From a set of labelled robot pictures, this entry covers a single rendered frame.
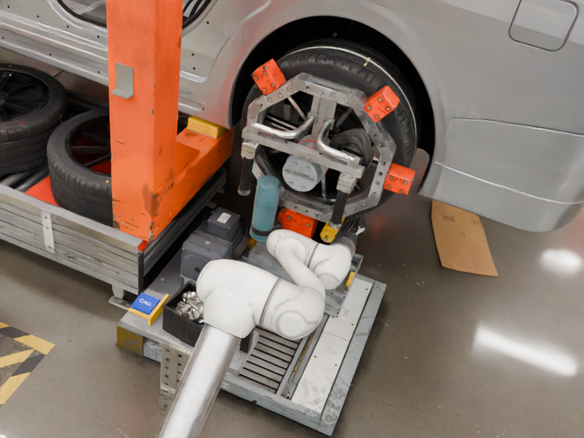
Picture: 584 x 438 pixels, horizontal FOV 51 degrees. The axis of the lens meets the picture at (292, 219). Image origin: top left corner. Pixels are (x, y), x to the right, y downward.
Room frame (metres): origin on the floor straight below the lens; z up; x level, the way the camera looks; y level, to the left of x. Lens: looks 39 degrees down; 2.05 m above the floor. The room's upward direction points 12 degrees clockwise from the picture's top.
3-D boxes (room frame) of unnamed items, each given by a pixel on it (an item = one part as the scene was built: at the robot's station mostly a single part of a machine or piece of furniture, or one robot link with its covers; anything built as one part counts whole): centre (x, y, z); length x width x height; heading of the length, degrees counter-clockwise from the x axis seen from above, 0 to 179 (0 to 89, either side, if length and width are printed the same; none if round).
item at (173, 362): (1.33, 0.29, 0.21); 0.10 x 0.10 x 0.42; 76
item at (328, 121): (1.76, -0.10, 1.03); 0.19 x 0.18 x 0.11; 166
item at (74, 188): (2.21, 0.77, 0.39); 0.66 x 0.66 x 0.24
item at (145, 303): (1.37, 0.42, 0.47); 0.07 x 0.07 x 0.02; 76
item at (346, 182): (1.67, -0.15, 0.93); 0.09 x 0.05 x 0.05; 166
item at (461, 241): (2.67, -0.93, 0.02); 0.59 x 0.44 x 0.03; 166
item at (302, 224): (1.94, -0.05, 0.48); 0.16 x 0.12 x 0.17; 166
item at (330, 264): (1.55, -0.16, 0.64); 0.16 x 0.13 x 0.11; 166
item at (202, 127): (2.20, 0.42, 0.71); 0.14 x 0.14 x 0.05; 76
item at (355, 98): (1.91, -0.04, 0.85); 0.54 x 0.07 x 0.54; 76
